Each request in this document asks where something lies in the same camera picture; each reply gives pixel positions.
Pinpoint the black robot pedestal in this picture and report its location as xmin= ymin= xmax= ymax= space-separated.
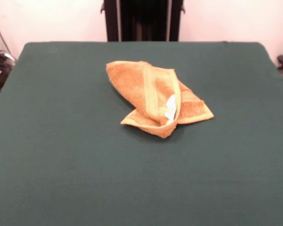
xmin=100 ymin=0 xmax=186 ymax=42

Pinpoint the thin grey cable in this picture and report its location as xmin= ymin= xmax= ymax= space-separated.
xmin=0 ymin=18 xmax=17 ymax=64

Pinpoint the dark green table cloth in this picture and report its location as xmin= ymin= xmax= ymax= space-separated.
xmin=0 ymin=41 xmax=283 ymax=226

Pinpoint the orange terry towel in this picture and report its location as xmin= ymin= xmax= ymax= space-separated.
xmin=106 ymin=60 xmax=215 ymax=139

